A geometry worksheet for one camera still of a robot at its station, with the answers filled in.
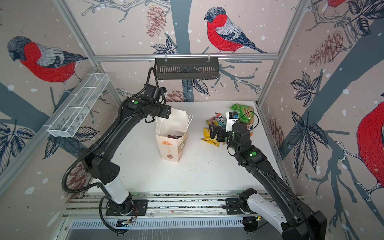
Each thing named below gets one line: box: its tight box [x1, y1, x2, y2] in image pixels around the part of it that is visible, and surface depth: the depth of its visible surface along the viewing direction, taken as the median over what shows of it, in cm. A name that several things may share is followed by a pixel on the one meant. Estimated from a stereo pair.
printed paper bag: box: [155, 108, 193, 163], surface depth 85 cm
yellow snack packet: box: [200, 128, 220, 147], surface depth 97 cm
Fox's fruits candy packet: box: [205, 113, 222, 126], surface depth 108 cm
